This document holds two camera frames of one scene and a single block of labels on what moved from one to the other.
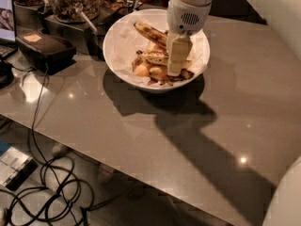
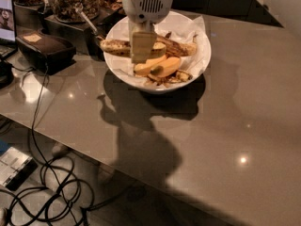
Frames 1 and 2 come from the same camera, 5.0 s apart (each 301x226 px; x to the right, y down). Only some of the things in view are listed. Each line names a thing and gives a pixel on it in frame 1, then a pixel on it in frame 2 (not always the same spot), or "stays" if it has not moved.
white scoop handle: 87,20 stays
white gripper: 184,16 → 147,4
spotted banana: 154,56 → 123,48
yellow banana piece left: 141,71 stays
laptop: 7,34 stays
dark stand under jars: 87,38 stays
